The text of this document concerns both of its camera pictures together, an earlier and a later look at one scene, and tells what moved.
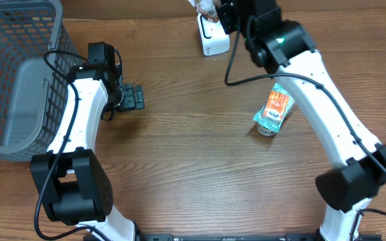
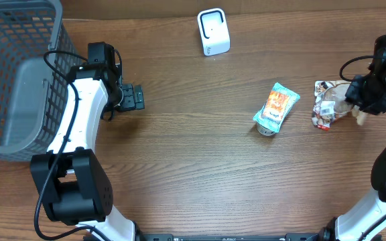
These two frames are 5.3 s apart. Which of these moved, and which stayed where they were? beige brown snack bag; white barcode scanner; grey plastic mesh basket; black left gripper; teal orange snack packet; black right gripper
Moved: beige brown snack bag; black right gripper
Stayed: black left gripper; teal orange snack packet; white barcode scanner; grey plastic mesh basket
